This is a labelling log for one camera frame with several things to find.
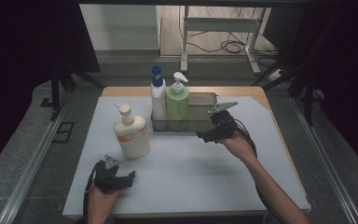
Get white metal desk frame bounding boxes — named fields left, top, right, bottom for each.
left=180, top=5, right=262, bottom=76

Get white cabinet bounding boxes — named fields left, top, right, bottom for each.
left=79, top=4, right=162, bottom=52

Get left hand-held gripper black cable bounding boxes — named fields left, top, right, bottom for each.
left=82, top=167, right=96, bottom=224

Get white bottle blue pump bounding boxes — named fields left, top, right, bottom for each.
left=150, top=64, right=168, bottom=121

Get person's left hand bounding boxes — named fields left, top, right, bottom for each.
left=87, top=186, right=122, bottom=218

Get cream pump bottle orange label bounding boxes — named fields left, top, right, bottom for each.
left=112, top=103, right=152, bottom=160

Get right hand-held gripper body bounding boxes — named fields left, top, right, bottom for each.
left=207, top=101, right=240, bottom=144

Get white power strip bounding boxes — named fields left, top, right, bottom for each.
left=267, top=68, right=285, bottom=82

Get aluminium rail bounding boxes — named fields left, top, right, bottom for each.
left=0, top=92, right=73, bottom=224
left=290, top=96, right=358, bottom=224

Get person's right hand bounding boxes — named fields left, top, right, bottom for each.
left=220, top=129, right=257, bottom=164

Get metal mesh basket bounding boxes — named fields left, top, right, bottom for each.
left=150, top=91, right=221, bottom=133

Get black tripod stand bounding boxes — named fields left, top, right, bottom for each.
left=251, top=59, right=316, bottom=125
left=49, top=66, right=105, bottom=120

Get green pump bottle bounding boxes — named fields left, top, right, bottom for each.
left=165, top=71, right=190, bottom=123

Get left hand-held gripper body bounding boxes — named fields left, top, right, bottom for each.
left=88, top=154, right=122, bottom=195

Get pale blue table mat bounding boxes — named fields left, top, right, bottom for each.
left=62, top=95, right=311, bottom=217

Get black floor cables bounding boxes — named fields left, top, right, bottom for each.
left=186, top=29, right=281, bottom=68

